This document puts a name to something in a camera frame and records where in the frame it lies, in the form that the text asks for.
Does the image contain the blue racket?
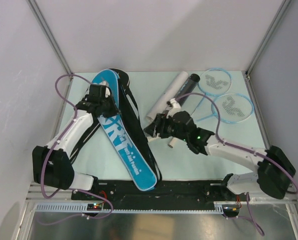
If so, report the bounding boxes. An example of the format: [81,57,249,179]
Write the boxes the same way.
[167,68,233,149]
[145,93,255,142]

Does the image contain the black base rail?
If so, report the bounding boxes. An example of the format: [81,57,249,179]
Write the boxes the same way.
[71,179,250,213]

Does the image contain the aluminium frame post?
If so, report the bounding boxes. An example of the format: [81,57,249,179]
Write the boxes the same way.
[245,0,294,80]
[26,0,73,74]

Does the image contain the black shuttlecock tube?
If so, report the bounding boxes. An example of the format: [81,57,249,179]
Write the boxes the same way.
[174,73,200,99]

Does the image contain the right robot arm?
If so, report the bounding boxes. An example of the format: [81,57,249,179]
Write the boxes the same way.
[144,111,296,201]

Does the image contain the right aluminium frame post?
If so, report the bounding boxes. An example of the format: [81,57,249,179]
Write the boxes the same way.
[245,0,294,80]

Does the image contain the left aluminium frame post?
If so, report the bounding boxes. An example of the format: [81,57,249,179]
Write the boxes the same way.
[26,0,73,74]

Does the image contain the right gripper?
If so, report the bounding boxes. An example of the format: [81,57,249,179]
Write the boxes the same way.
[143,113,188,142]

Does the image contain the blue racket cover bag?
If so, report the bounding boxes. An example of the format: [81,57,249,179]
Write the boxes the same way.
[92,68,162,191]

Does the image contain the black racket cover bag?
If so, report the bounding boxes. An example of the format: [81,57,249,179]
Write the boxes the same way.
[65,69,161,191]

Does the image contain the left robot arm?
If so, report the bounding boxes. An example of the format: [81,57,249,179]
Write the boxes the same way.
[32,84,119,200]

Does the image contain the white shuttlecock tube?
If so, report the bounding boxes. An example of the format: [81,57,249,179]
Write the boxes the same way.
[145,71,189,123]

